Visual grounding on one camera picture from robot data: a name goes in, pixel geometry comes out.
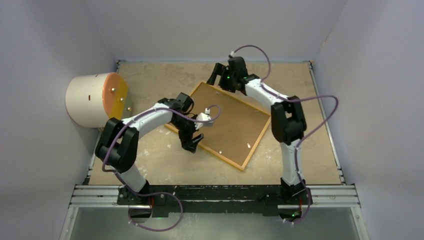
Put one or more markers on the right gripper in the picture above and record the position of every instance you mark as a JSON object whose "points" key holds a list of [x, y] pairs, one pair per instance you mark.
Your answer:
{"points": [[222, 70]]}

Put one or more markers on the white cylinder with coloured face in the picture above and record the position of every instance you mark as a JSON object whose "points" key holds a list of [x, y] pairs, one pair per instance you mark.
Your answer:
{"points": [[91, 100]]}

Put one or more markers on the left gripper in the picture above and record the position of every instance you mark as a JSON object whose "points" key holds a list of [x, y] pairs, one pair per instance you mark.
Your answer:
{"points": [[189, 142]]}

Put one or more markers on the yellow picture frame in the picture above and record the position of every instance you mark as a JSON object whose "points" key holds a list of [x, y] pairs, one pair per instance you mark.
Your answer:
{"points": [[255, 149]]}

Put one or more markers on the aluminium rail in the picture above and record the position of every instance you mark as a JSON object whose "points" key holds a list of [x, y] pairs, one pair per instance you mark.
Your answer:
{"points": [[103, 196]]}

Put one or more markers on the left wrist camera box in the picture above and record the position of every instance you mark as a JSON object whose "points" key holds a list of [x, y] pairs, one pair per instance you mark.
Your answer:
{"points": [[203, 120]]}

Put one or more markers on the brown cardboard backing board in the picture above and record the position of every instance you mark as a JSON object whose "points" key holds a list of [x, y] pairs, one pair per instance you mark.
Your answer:
{"points": [[228, 122]]}

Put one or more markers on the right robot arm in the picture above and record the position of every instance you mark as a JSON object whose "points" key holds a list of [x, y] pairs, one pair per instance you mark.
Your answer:
{"points": [[288, 123]]}

